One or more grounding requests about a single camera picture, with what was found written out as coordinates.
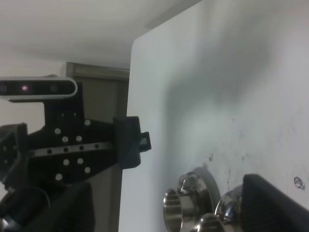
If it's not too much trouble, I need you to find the brown door in background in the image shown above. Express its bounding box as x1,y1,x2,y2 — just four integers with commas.
66,62,129,232

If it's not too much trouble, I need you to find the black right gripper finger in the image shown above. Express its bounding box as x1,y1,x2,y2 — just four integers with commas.
113,116,152,169
240,174,309,232
0,123,29,190

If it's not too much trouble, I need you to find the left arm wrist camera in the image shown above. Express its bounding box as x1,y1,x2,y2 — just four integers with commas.
0,76,78,102

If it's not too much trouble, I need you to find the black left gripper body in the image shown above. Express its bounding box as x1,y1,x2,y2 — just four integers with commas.
28,83,118,184

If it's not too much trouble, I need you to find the steel saucer near teapot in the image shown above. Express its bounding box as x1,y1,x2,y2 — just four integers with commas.
193,166,221,211

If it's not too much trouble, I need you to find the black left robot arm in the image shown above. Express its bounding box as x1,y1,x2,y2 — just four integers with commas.
0,77,151,232

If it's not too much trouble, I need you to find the steel teacup near teapot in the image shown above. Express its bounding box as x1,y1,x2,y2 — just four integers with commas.
163,172,213,232

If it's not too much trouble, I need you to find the steel teacup far side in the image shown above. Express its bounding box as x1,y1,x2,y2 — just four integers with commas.
195,185,243,232

